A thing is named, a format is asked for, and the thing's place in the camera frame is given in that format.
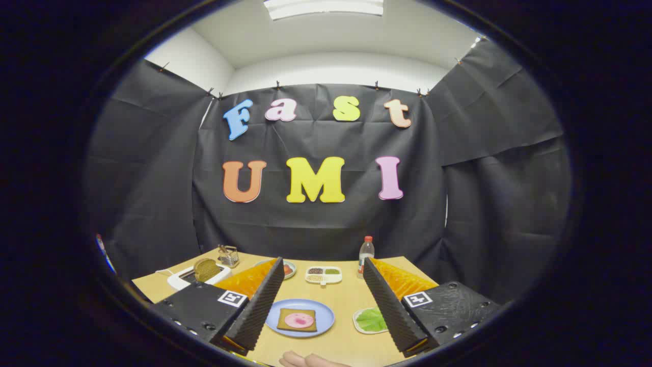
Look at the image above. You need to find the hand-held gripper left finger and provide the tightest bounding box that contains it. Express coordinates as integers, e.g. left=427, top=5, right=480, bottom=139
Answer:
left=152, top=256, right=285, bottom=356

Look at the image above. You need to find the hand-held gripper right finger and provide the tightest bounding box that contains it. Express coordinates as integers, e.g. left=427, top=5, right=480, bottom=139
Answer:
left=362, top=256, right=503, bottom=358

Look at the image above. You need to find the green lettuce leaf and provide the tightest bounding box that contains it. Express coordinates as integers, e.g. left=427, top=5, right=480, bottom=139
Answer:
left=356, top=308, right=388, bottom=332

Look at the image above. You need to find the round-topped brown bread slice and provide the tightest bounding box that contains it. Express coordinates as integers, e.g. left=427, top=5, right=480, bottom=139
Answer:
left=194, top=258, right=223, bottom=283

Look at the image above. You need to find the blue plate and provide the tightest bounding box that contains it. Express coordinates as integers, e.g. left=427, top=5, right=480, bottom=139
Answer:
left=265, top=299, right=335, bottom=338

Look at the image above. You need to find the square brown toast slice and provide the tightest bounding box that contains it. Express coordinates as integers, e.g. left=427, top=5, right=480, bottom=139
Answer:
left=277, top=308, right=318, bottom=333

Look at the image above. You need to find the small white dish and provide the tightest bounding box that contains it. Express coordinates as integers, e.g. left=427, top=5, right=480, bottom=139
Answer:
left=352, top=307, right=390, bottom=335

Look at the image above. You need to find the pale green plate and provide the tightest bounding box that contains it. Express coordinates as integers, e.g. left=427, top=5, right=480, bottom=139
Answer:
left=255, top=260, right=297, bottom=280

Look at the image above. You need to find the pink ham slice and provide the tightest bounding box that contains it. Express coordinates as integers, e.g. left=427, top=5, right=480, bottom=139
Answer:
left=284, top=312, right=315, bottom=329

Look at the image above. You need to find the clear red-capped water bottle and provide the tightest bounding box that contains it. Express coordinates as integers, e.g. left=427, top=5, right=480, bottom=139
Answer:
left=358, top=235, right=375, bottom=279

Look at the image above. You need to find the white divided seasoning dish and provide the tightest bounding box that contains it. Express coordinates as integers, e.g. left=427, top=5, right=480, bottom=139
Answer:
left=305, top=266, right=343, bottom=286

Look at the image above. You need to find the white toaster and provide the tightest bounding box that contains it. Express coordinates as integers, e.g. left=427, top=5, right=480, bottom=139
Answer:
left=167, top=263, right=232, bottom=291

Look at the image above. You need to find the ceiling light panel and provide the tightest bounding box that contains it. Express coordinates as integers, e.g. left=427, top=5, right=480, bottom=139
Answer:
left=263, top=0, right=384, bottom=21

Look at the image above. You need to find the wire utensil holder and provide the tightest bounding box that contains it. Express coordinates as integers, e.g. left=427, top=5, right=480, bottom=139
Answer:
left=218, top=245, right=240, bottom=269

